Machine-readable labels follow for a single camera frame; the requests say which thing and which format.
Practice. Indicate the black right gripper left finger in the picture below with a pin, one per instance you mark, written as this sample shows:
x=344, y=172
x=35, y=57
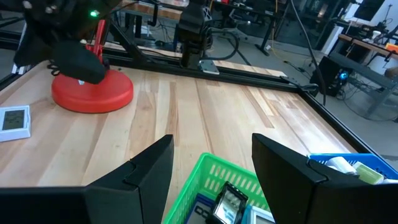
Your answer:
x=146, y=186

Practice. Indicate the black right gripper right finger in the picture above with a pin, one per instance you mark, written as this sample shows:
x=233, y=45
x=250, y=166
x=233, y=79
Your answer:
x=280, y=180

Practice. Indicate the green plastic basket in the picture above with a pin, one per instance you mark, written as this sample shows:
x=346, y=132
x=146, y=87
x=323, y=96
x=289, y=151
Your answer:
x=199, y=183

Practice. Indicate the black adapter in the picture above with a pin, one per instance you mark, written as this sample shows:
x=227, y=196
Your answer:
x=230, y=203

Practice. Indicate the green white usb charger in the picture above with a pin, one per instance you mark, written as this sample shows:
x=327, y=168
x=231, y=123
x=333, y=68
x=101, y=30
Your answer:
x=368, y=173

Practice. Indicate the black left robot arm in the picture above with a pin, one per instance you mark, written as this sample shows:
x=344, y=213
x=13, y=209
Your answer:
x=192, y=31

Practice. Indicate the red desk lamp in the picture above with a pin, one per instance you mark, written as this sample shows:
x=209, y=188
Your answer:
x=93, y=91

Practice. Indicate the blue plastic basket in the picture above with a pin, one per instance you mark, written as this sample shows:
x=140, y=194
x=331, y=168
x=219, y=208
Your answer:
x=373, y=160

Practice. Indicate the black computer tower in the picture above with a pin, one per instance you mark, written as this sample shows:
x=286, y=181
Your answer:
x=331, y=76

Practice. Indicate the cluttered work desk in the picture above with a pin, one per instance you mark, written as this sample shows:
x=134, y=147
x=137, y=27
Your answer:
x=367, y=46

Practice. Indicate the black frame clamp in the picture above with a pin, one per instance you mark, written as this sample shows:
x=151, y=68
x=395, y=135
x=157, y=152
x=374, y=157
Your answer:
x=303, y=85

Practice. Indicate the black metal table frame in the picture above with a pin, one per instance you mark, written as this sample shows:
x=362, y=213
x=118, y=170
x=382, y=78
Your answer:
x=248, y=79

